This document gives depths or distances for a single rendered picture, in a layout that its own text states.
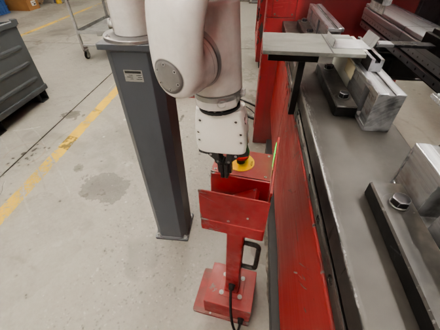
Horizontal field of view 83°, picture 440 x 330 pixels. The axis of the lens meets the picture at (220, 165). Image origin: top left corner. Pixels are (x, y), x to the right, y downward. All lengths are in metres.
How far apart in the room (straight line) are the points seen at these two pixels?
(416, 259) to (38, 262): 1.55
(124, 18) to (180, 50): 0.52
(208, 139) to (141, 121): 0.47
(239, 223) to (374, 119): 0.39
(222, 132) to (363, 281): 0.31
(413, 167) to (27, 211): 1.86
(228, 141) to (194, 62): 0.19
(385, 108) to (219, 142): 0.39
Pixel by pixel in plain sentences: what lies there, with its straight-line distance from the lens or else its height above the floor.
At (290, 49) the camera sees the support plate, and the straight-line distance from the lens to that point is 0.76.
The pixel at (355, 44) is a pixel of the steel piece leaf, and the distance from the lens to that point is 0.85.
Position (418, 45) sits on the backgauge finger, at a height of 1.00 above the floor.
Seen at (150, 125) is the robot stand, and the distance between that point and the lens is 0.92.
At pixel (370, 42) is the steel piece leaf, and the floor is 1.01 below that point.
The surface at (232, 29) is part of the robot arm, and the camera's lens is 0.39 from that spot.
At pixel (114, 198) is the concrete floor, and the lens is 1.73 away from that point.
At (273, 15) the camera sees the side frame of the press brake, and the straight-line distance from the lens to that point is 1.68.
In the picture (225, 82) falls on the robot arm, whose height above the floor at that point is 1.05.
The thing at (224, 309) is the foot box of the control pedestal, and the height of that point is 0.09.
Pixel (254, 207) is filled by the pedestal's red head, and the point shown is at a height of 0.78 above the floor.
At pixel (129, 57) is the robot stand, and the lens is 0.83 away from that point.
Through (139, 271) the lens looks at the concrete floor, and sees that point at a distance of 1.40.
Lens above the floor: 1.22
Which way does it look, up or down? 42 degrees down
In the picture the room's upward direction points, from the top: straight up
